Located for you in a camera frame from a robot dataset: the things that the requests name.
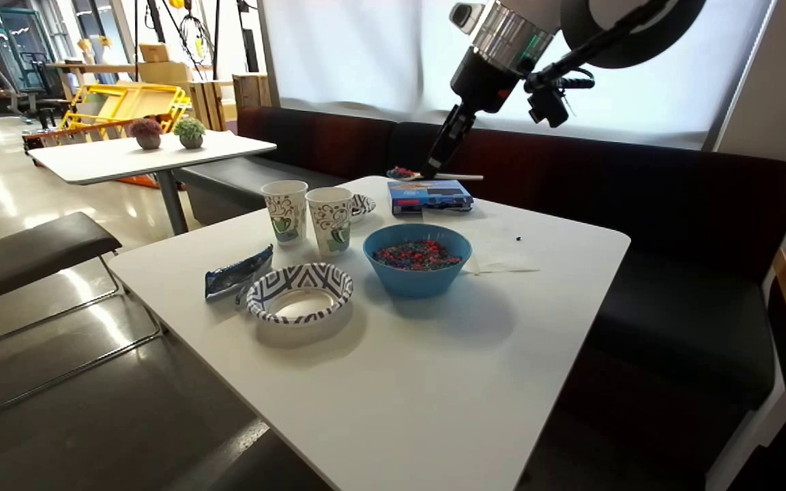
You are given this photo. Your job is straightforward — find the cream plastic spoon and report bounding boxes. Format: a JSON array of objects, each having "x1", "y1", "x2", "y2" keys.
[{"x1": 386, "y1": 166, "x2": 484, "y2": 183}]

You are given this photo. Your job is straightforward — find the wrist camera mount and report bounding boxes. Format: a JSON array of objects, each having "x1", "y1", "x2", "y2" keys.
[{"x1": 524, "y1": 69, "x2": 595, "y2": 127}]

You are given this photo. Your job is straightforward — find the white paper napkin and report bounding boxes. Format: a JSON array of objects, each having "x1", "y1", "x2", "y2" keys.
[{"x1": 461, "y1": 217, "x2": 540, "y2": 271}]

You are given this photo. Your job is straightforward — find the blue plastic bowl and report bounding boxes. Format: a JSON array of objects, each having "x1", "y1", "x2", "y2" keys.
[{"x1": 364, "y1": 224, "x2": 472, "y2": 301}]

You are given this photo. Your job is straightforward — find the red potted plant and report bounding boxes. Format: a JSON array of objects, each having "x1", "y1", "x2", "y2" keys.
[{"x1": 129, "y1": 117, "x2": 162, "y2": 149}]

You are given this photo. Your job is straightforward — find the patterned paper cup near bowl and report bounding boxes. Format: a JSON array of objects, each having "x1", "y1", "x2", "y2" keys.
[{"x1": 309, "y1": 189, "x2": 350, "y2": 257}]

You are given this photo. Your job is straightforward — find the colourful beads in bowl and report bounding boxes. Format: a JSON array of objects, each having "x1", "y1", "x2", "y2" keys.
[{"x1": 376, "y1": 241, "x2": 458, "y2": 271}]

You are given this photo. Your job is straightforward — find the dark bench sofa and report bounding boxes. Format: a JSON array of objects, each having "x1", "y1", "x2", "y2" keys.
[{"x1": 178, "y1": 103, "x2": 786, "y2": 491}]

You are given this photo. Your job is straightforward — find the blue snack box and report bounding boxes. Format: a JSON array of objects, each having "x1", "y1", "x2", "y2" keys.
[{"x1": 388, "y1": 181, "x2": 472, "y2": 215}]

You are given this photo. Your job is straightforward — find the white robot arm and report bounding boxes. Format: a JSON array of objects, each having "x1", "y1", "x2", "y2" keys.
[{"x1": 421, "y1": 0, "x2": 706, "y2": 181}]

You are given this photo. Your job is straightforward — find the black white patterned paper bowl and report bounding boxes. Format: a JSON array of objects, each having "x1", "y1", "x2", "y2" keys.
[{"x1": 242, "y1": 261, "x2": 354, "y2": 327}]

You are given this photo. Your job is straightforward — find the cream plastic knife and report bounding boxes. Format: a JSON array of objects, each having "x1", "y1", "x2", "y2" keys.
[{"x1": 465, "y1": 264, "x2": 540, "y2": 275}]

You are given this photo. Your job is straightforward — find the white side table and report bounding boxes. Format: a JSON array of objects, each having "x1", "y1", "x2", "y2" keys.
[{"x1": 31, "y1": 130, "x2": 274, "y2": 234}]

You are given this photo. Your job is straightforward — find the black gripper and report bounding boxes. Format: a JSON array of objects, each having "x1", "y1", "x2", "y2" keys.
[{"x1": 421, "y1": 52, "x2": 519, "y2": 177}]

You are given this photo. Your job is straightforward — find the yellow metal frame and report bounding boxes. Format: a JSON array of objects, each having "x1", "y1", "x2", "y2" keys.
[{"x1": 61, "y1": 81, "x2": 192, "y2": 130}]

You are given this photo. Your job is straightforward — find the black chair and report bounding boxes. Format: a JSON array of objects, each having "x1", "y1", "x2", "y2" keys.
[{"x1": 0, "y1": 212, "x2": 165, "y2": 413}]

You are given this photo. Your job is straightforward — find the patterned paper cup far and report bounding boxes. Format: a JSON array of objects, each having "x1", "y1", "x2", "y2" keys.
[{"x1": 263, "y1": 181, "x2": 309, "y2": 245}]

